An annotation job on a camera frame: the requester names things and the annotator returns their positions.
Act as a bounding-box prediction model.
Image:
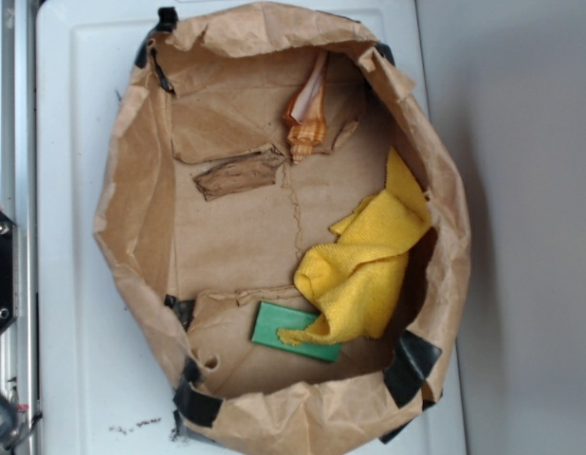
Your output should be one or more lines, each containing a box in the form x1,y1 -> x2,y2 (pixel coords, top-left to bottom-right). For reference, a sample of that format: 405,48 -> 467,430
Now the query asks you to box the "brown paper bag bin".
94,2 -> 470,454

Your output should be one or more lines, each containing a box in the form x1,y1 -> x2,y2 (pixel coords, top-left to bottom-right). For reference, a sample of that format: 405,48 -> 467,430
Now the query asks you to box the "green rectangular block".
251,301 -> 340,363

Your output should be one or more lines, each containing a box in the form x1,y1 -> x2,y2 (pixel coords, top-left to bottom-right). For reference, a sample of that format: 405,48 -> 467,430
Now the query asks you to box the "yellow microfiber cloth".
277,149 -> 431,346

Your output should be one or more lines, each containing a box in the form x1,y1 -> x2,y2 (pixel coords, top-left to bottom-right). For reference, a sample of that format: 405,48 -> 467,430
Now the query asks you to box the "orange spiral sea shell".
283,50 -> 328,164

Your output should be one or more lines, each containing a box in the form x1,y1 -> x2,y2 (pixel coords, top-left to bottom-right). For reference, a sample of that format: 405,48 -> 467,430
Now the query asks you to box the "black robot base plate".
0,207 -> 19,336

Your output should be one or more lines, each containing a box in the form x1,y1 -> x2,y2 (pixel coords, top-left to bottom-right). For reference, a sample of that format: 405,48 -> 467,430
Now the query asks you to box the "aluminium frame rail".
0,1 -> 43,454

